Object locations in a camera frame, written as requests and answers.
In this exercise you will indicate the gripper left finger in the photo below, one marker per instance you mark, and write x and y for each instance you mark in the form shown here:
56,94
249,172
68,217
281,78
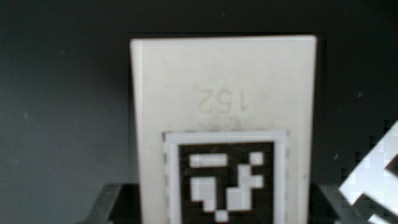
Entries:
116,209

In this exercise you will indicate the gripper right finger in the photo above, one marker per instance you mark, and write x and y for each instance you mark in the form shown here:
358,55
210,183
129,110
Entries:
331,210

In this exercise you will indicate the white workspace border frame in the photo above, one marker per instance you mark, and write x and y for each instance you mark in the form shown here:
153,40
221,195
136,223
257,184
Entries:
370,186

